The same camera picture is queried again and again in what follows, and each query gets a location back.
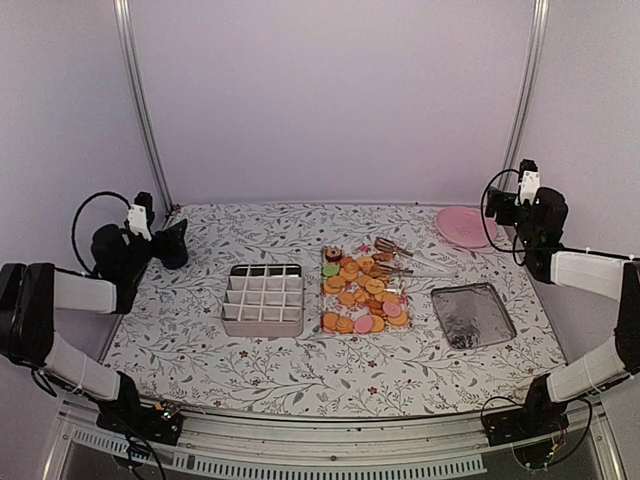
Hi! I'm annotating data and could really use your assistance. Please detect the pink plate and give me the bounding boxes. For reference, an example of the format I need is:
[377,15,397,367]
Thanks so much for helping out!
[435,206,498,250]

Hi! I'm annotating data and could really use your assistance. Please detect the dark blue cup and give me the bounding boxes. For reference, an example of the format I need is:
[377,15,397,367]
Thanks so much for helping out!
[160,219,188,270]

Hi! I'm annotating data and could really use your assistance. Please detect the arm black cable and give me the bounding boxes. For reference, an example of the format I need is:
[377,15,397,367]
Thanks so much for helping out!
[71,190,132,276]
[480,168,531,266]

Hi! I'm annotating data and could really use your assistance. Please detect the metal tin with white dividers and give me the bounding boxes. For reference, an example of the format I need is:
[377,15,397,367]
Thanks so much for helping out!
[221,263,304,338]

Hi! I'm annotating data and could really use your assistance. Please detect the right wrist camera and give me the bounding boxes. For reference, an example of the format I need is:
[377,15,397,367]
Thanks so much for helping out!
[516,159,541,205]

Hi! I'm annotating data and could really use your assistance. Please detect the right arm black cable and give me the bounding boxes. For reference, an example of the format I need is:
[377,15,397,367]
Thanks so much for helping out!
[480,168,531,266]

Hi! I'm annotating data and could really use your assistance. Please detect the floral tablecloth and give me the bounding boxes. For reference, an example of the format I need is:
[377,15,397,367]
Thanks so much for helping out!
[104,204,565,418]

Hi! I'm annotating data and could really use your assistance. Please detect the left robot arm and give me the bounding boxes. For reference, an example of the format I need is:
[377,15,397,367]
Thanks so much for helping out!
[1,221,188,434]

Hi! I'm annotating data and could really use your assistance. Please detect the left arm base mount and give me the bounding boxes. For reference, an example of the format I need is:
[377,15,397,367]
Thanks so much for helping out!
[96,402,184,446]

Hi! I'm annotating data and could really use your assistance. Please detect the right aluminium frame post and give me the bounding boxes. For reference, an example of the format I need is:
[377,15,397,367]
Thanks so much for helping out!
[502,0,550,169]

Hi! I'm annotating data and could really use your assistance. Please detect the pink round cookie right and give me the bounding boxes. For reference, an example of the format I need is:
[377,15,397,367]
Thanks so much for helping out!
[382,302,403,318]

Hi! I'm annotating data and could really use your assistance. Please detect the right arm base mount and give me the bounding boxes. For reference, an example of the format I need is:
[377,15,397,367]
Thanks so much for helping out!
[480,403,569,446]

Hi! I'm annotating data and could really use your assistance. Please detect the silver tin lid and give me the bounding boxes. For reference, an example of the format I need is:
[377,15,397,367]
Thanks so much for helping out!
[431,282,517,351]

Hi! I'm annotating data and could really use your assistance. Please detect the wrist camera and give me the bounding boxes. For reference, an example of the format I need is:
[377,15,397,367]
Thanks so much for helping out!
[516,159,541,205]
[125,192,155,242]

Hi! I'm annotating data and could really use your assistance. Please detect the green round cookie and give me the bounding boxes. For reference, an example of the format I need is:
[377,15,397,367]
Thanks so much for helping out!
[322,264,341,278]

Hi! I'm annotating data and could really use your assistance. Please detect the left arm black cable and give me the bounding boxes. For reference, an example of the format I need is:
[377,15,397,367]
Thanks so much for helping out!
[71,190,132,276]

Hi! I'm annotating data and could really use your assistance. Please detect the chocolate donut cookie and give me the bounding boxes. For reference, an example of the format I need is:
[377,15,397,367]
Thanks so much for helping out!
[323,247,343,263]

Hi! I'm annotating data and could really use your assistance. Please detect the aluminium front rail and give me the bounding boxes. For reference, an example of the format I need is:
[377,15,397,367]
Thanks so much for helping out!
[43,398,628,479]

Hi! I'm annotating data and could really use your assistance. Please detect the metal serving tongs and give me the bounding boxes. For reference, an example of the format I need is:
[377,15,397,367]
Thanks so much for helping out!
[374,237,458,278]

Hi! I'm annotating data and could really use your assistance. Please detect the aluminium frame post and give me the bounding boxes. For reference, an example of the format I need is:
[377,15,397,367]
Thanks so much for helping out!
[502,0,550,169]
[113,0,174,216]

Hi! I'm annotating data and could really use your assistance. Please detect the left aluminium frame post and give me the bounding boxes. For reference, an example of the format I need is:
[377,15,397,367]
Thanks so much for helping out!
[113,0,174,216]

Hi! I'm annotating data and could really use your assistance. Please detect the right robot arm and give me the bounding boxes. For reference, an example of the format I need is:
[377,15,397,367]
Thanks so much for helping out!
[483,187,639,436]

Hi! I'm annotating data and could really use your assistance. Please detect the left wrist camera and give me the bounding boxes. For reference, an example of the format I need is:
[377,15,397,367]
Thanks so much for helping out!
[125,192,155,242]

